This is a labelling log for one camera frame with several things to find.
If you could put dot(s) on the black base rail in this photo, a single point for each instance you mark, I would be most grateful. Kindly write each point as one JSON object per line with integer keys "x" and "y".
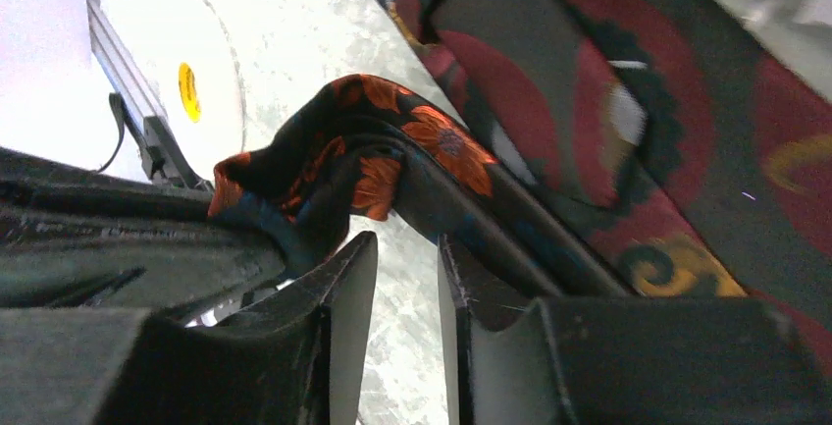
{"x": 137, "y": 108}

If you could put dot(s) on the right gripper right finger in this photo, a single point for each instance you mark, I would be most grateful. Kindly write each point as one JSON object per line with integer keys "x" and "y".
{"x": 633, "y": 360}

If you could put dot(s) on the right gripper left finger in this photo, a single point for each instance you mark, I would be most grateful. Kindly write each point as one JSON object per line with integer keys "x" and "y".
{"x": 295, "y": 357}

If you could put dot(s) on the orange floral dark tie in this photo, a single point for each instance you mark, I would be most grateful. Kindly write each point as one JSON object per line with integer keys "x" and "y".
{"x": 366, "y": 146}

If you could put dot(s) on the red patterned dark tie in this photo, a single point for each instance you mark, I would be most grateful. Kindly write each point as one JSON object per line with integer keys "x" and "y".
{"x": 660, "y": 132}

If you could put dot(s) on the white tape roll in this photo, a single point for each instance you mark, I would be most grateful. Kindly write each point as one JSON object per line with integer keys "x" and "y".
{"x": 184, "y": 51}

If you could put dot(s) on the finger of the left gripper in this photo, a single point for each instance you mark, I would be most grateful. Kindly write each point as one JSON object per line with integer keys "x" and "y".
{"x": 71, "y": 238}

